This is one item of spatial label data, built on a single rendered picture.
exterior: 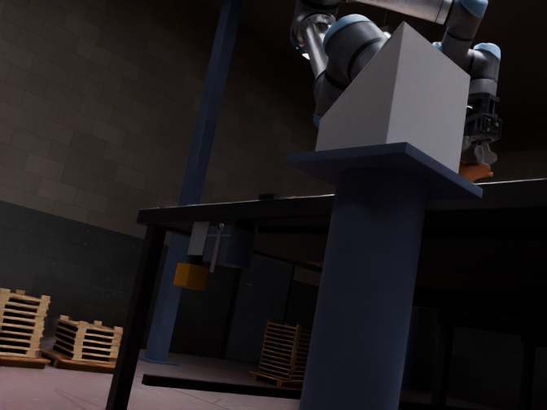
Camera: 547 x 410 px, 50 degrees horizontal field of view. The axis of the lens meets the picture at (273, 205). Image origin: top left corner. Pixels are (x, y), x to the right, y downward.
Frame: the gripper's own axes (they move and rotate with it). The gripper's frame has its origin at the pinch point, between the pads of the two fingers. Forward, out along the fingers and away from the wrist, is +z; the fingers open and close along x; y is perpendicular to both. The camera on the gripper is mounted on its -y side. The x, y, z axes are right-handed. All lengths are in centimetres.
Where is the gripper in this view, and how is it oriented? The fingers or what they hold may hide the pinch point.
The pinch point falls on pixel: (466, 170)
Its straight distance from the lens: 168.2
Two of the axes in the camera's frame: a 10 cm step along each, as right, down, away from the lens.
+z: -1.8, 9.6, -2.0
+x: 8.8, 2.5, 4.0
